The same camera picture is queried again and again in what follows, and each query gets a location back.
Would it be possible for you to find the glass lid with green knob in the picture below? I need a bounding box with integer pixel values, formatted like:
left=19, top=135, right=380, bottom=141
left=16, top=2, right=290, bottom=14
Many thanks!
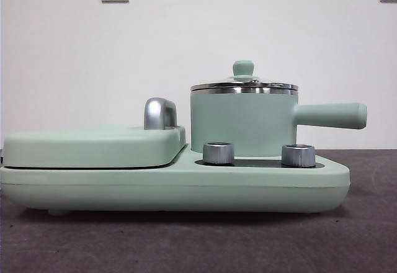
left=190, top=60, right=299, bottom=91

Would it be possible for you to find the silver control knob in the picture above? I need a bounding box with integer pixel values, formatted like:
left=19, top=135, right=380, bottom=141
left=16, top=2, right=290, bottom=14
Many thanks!
left=281, top=144, right=316, bottom=167
left=202, top=141, right=236, bottom=164

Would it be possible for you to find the green hinged grill cover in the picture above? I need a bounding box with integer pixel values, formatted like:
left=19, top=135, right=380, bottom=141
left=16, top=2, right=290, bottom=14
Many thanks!
left=2, top=125, right=187, bottom=169

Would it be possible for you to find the green breakfast machine base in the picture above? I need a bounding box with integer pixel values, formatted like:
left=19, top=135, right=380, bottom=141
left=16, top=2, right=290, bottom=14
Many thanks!
left=0, top=150, right=352, bottom=217

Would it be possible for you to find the green pot with side handle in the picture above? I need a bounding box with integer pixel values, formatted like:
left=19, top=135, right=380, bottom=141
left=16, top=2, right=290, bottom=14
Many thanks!
left=189, top=87, right=368, bottom=159

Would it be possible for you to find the silver grill cover handle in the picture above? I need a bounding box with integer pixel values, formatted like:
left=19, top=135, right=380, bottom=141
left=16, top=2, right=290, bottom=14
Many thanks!
left=143, top=97, right=178, bottom=130

